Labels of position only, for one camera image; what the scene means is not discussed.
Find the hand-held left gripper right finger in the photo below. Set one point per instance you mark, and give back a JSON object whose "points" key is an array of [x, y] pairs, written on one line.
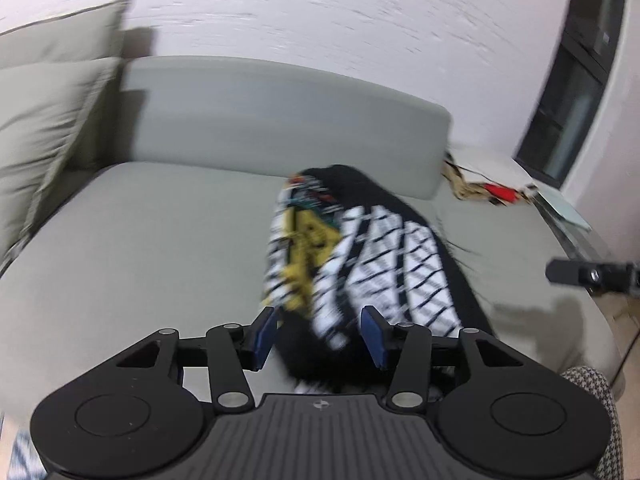
{"points": [[374, 337]]}

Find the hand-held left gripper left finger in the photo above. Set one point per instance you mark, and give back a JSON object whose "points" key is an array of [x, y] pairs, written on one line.
{"points": [[263, 337]]}

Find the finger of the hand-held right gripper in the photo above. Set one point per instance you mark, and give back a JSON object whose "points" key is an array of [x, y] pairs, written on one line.
{"points": [[570, 271]]}

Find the black patterned knit sweater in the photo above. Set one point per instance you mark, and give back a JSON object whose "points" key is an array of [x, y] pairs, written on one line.
{"points": [[390, 260]]}

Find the glass side table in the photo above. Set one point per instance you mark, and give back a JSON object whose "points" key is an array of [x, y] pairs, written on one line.
{"points": [[575, 240]]}

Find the pale green paper sheet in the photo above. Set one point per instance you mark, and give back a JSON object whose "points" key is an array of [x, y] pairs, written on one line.
{"points": [[567, 207]]}

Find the red folded cloth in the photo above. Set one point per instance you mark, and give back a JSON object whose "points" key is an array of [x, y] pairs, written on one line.
{"points": [[500, 193]]}

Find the grey sofa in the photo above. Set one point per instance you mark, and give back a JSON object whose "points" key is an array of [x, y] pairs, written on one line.
{"points": [[175, 235]]}

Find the houndstooth patterned clothing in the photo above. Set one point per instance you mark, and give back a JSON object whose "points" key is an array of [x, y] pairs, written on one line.
{"points": [[600, 410]]}

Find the dark framed window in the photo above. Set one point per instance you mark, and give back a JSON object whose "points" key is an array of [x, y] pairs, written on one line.
{"points": [[570, 100]]}

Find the blue white patterned rug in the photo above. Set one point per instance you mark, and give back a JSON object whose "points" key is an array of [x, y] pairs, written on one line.
{"points": [[20, 455]]}

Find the large grey cushion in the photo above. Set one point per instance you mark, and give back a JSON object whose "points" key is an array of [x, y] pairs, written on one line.
{"points": [[45, 135], [60, 30]]}

